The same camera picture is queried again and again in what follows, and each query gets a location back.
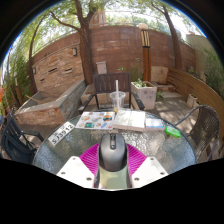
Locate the small blue and white booklet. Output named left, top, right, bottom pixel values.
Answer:
left=145, top=117, right=166, bottom=130

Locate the small green box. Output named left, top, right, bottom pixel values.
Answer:
left=165, top=125, right=182, bottom=139

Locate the white number plate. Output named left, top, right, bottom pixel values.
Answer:
left=47, top=121, right=76, bottom=148

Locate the grey and black computer mouse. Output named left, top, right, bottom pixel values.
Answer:
left=97, top=132, right=129, bottom=172

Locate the dark wooden slatted chair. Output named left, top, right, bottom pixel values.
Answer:
left=78, top=72, right=146, bottom=113

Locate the wooden garden lamp post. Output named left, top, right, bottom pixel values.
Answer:
left=138, top=22, right=153, bottom=83

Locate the black metal chair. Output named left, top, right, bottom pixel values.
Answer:
left=0, top=109, right=45, bottom=165

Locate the thick forked tree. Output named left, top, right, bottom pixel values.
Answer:
left=49, top=0, right=111, bottom=86

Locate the colourful picture book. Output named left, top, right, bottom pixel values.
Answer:
left=75, top=111, right=116, bottom=130

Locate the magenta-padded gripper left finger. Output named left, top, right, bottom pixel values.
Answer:
left=55, top=143, right=101, bottom=188

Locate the small white flower pot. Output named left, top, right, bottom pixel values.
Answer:
left=186, top=93, right=199, bottom=108

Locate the brown wicker chair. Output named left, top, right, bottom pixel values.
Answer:
left=174, top=104, right=221, bottom=163

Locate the thin curved tree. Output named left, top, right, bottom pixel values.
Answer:
left=28, top=16, right=48, bottom=94

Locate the stone raised garden bed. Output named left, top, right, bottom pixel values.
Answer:
left=14, top=78, right=88, bottom=127

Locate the clear plastic cup with straw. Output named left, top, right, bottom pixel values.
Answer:
left=109, top=79, right=127, bottom=114

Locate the grey electrical wall box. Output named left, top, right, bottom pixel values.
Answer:
left=96, top=60, right=108, bottom=75

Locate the slim leaning tree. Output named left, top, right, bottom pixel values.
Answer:
left=149, top=0, right=184, bottom=71

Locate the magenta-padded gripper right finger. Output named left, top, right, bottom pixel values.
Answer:
left=126, top=143, right=170, bottom=188

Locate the white planter box with plant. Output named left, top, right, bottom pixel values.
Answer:
left=130, top=78, right=158, bottom=111

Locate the curved wooden bench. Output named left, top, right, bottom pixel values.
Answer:
left=166, top=66, right=224, bottom=141

